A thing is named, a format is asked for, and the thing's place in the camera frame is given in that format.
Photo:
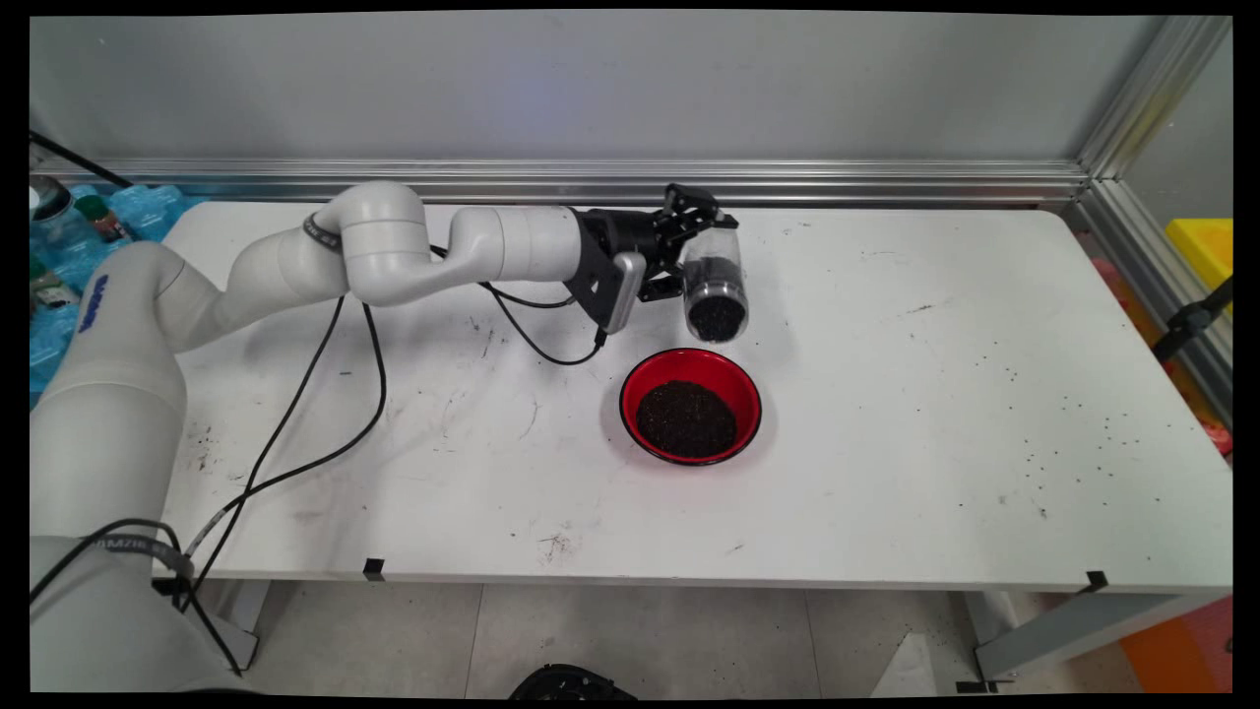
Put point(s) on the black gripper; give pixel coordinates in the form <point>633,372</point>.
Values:
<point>630,234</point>

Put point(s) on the clear plastic jar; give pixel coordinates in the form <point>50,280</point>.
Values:
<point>714,271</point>

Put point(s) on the black seeds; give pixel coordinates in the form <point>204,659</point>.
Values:
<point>717,317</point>
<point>686,421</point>

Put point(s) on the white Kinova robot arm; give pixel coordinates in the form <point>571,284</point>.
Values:
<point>394,246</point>

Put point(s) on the red bowl with black rim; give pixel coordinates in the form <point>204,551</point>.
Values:
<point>694,366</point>

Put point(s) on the black seeds in bowl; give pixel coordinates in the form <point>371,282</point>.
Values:
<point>686,421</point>

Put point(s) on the black tape piece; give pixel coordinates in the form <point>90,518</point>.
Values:
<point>374,568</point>
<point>1096,581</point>

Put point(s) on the black round object on floor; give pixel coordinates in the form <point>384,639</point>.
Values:
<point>571,682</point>

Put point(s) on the blue plastic bag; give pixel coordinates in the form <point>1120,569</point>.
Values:
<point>157,207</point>

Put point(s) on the yellow plastic box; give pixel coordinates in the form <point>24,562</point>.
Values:
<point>1203,251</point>

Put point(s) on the grey table leg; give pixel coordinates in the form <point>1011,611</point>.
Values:
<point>231,620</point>
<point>1063,630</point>

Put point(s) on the bottle with green cap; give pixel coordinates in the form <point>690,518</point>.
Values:
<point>100,217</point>

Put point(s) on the silver spray can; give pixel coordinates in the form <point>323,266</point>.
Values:
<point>49,202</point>

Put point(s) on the orange box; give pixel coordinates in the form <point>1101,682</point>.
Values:
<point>1186,645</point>

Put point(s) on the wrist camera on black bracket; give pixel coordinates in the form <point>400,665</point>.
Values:
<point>615,286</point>

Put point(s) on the horizontal aluminium back rail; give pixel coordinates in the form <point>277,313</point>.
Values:
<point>787,182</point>

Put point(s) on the aluminium side rail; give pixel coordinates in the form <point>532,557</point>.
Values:
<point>1132,256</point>

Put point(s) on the vertical aluminium post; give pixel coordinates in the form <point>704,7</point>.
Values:
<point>1147,98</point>

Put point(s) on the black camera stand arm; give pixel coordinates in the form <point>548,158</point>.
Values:
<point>1186,323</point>

